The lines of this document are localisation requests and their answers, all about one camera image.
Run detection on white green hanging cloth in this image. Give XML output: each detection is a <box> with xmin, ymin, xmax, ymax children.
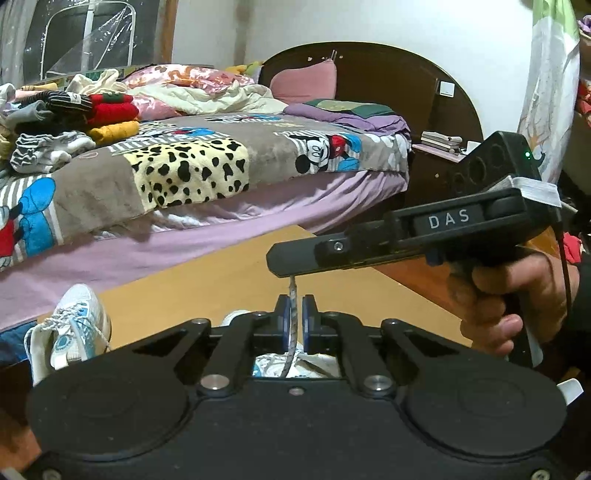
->
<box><xmin>517</xmin><ymin>0</ymin><xmax>583</xmax><ymax>185</ymax></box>

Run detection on dark wooden bed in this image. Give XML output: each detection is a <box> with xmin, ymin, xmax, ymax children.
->
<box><xmin>259</xmin><ymin>44</ymin><xmax>485</xmax><ymax>259</ymax></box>

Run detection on hanging colourful clothes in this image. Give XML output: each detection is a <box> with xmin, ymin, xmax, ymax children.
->
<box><xmin>573</xmin><ymin>14</ymin><xmax>591</xmax><ymax>130</ymax></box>

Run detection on purple bed sheet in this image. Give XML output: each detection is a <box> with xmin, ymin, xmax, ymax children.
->
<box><xmin>0</xmin><ymin>168</ymin><xmax>409</xmax><ymax>330</ymax></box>

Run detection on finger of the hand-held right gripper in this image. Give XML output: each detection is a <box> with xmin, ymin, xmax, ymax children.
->
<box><xmin>267</xmin><ymin>219</ymin><xmax>437</xmax><ymax>278</ymax></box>

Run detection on purple folded blanket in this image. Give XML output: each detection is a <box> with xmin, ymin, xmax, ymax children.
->
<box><xmin>284</xmin><ymin>98</ymin><xmax>411</xmax><ymax>136</ymax></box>

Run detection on pink floral quilt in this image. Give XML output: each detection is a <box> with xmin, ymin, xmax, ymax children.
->
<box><xmin>121</xmin><ymin>65</ymin><xmax>257</xmax><ymax>118</ymax></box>

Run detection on cartoon mouse printed blanket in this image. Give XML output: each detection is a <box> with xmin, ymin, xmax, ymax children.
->
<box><xmin>0</xmin><ymin>113</ymin><xmax>411</xmax><ymax>273</ymax></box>

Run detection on stack of books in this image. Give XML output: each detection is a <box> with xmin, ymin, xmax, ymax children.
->
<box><xmin>420</xmin><ymin>130</ymin><xmax>463</xmax><ymax>152</ymax></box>

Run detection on cream blanket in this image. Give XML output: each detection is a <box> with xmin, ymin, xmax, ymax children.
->
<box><xmin>134</xmin><ymin>83</ymin><xmax>289</xmax><ymax>116</ymax></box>

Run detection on dark wooden nightstand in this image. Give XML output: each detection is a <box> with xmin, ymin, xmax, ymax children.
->
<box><xmin>406</xmin><ymin>143</ymin><xmax>485</xmax><ymax>223</ymax></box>

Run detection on person's right hand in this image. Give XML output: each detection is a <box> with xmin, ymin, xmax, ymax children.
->
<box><xmin>459</xmin><ymin>251</ymin><xmax>580</xmax><ymax>357</ymax></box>

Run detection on pink pillow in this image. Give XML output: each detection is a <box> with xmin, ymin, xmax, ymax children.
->
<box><xmin>269</xmin><ymin>61</ymin><xmax>338</xmax><ymax>104</ymax></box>

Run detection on pile of folded clothes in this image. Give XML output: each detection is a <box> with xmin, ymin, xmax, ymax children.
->
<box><xmin>0</xmin><ymin>69</ymin><xmax>141</xmax><ymax>174</ymax></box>

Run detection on plastic covered window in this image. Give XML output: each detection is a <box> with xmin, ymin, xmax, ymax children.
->
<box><xmin>0</xmin><ymin>0</ymin><xmax>178</xmax><ymax>86</ymax></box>

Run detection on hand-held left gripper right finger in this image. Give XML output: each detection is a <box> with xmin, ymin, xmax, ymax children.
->
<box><xmin>301</xmin><ymin>295</ymin><xmax>463</xmax><ymax>398</ymax></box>

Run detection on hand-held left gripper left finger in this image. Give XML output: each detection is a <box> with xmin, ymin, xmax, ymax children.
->
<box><xmin>131</xmin><ymin>295</ymin><xmax>293</xmax><ymax>398</ymax></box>

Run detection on white and blue sneaker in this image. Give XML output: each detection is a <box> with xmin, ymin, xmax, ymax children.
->
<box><xmin>23</xmin><ymin>284</ymin><xmax>112</xmax><ymax>386</ymax></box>
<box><xmin>222</xmin><ymin>309</ymin><xmax>345</xmax><ymax>380</ymax></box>

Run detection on yellow plush toy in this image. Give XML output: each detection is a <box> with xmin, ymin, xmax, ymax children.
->
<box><xmin>224</xmin><ymin>60</ymin><xmax>264</xmax><ymax>77</ymax></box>

